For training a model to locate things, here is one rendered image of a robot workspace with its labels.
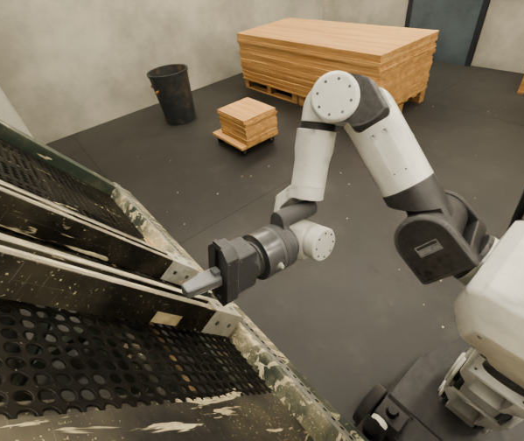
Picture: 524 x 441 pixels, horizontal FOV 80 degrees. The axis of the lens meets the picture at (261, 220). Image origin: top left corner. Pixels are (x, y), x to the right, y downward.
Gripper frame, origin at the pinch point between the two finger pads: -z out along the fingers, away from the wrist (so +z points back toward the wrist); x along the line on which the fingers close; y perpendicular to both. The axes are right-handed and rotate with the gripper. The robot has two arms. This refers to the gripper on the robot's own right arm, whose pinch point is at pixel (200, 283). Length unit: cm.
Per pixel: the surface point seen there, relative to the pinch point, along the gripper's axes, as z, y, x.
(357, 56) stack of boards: 292, -177, 9
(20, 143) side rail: -10, -116, -10
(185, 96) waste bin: 187, -353, -55
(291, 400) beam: 17.0, 10.2, -40.7
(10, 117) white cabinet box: -1, -333, -54
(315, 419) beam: 17.8, 16.9, -39.9
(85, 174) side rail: 9, -116, -28
